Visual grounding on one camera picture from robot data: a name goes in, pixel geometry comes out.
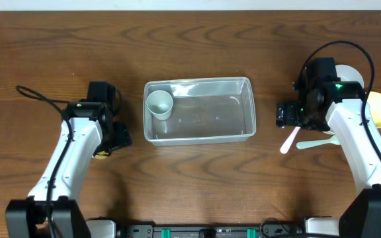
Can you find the grey paper cup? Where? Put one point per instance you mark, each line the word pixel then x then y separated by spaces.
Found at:
pixel 160 104

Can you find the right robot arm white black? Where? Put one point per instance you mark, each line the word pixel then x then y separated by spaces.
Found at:
pixel 336 104

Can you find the yellow plastic bowl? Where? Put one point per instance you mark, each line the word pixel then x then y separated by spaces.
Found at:
pixel 374 101

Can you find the mint green plastic spoon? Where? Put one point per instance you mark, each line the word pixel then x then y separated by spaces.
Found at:
pixel 314 143

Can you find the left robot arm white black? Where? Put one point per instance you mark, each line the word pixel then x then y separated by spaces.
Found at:
pixel 89 131

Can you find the white plastic fork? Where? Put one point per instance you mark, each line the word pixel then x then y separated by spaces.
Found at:
pixel 289 141

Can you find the clear plastic container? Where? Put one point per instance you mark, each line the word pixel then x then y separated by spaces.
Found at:
pixel 206 110

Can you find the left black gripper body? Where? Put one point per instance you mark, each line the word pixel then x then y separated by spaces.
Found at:
pixel 121 136

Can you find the yellow paper cup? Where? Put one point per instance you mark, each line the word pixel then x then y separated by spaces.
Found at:
pixel 101 155

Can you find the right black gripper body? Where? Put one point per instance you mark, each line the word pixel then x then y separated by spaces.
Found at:
pixel 285 114

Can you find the black mounting rail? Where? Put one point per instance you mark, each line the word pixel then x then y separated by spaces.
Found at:
pixel 268 228

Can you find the grey plastic bowl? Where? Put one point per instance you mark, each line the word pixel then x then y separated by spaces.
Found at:
pixel 348 73

